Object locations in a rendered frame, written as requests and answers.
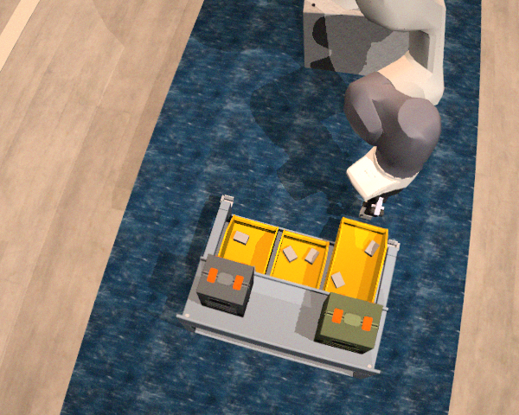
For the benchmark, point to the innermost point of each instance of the yellow bin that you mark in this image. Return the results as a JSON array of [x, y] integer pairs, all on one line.
[[360, 272], [258, 249], [298, 270]]

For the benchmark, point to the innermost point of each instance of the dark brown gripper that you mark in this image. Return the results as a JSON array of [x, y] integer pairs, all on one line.
[[376, 203]]

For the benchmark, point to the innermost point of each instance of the grey metal shelf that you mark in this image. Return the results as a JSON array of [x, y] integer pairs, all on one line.
[[282, 312]]

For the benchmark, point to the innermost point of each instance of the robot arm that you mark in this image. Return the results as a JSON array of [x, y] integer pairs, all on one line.
[[393, 109]]

